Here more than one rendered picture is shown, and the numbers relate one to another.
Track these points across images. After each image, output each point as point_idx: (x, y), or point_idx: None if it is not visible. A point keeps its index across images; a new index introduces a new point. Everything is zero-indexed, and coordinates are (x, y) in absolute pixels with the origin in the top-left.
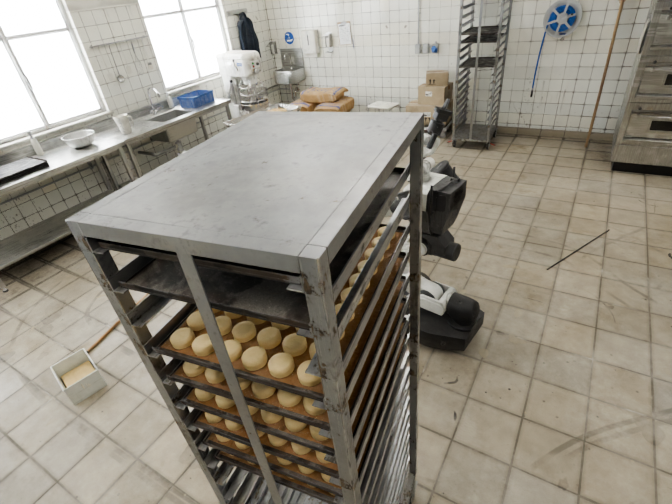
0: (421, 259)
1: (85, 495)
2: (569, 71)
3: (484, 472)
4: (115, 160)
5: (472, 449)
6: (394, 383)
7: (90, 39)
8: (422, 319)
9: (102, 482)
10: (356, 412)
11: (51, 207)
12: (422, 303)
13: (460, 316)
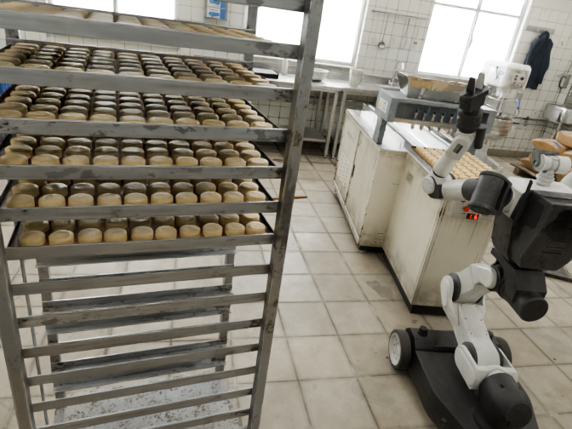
0: (537, 346)
1: (81, 266)
2: None
3: None
4: (335, 108)
5: None
6: (195, 245)
7: (376, 4)
8: (445, 378)
9: (95, 268)
10: (41, 131)
11: (267, 117)
12: (458, 357)
13: (489, 406)
